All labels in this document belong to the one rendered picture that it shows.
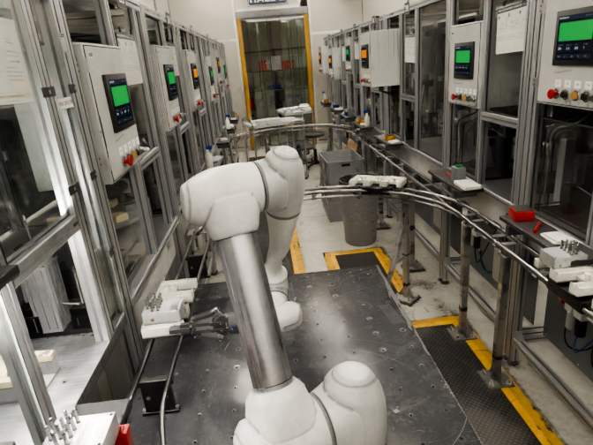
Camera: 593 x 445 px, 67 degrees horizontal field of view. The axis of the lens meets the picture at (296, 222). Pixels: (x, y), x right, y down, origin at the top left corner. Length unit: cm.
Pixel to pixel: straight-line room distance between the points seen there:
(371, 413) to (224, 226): 57
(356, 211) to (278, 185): 304
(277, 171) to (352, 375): 54
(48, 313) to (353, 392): 101
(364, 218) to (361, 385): 308
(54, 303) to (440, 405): 125
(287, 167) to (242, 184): 12
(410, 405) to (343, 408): 39
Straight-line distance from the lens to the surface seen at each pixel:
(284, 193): 113
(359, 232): 421
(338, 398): 117
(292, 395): 112
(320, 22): 945
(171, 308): 164
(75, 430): 113
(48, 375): 152
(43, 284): 164
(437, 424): 148
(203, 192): 107
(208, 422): 153
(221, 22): 940
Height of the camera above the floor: 170
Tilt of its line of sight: 20 degrees down
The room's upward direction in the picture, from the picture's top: 5 degrees counter-clockwise
